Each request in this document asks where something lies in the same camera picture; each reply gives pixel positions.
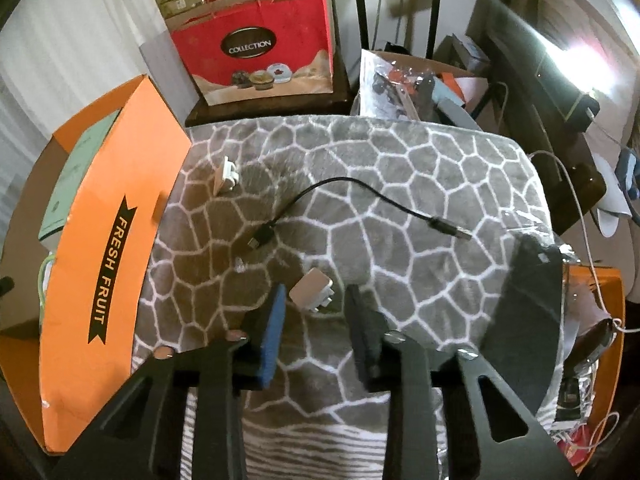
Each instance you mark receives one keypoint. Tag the orange cardboard box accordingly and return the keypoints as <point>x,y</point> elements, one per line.
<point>115,170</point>

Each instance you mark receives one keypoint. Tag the gold portable lamp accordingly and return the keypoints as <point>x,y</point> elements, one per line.
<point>565,95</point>

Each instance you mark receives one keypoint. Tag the clear bag of black parts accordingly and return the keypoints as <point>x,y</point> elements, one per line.
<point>385,85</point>

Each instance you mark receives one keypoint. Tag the dark wooden stool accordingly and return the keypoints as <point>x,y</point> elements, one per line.
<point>275,115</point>

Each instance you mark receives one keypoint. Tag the brown sofa cushion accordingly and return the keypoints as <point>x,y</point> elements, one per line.
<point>565,10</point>

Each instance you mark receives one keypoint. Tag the small clear cap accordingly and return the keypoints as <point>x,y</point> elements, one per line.
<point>240,263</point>

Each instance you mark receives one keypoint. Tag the green tissue pack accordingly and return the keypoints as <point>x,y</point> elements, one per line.
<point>75,170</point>

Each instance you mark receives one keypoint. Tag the blue grey tool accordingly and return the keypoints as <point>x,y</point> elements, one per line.
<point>630,175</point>

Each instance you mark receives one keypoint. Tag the brown sofa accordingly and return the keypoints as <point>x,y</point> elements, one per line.
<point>530,0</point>

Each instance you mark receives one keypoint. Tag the orange storage box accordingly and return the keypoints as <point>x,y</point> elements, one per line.
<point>582,280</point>

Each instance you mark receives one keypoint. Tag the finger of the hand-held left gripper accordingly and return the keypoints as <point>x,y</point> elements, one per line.
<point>5,284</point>

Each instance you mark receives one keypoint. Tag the orange card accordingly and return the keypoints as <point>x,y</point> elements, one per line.
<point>450,84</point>

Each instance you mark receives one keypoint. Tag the black device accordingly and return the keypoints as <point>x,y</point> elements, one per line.
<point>592,345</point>

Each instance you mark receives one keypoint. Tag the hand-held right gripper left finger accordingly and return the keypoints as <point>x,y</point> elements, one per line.
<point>272,340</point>

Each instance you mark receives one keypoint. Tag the small grey box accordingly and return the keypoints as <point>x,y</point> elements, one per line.
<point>467,55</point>

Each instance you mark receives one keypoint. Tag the black face mask clear wrap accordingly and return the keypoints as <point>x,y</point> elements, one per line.
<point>525,310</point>

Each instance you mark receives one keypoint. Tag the red gift bag oval label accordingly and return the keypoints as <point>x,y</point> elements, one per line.
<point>280,15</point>

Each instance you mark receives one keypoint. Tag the white curtain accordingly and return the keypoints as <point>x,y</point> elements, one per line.
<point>50,60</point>

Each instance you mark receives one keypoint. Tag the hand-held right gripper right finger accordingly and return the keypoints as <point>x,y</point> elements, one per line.
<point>360,330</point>

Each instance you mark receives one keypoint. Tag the white plug adapter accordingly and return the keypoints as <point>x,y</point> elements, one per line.
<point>227,175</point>
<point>310,287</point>

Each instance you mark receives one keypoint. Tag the brown cardboard box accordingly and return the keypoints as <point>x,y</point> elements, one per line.
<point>415,62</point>

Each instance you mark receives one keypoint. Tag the grey white patterned blanket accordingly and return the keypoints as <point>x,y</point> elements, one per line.
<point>400,185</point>

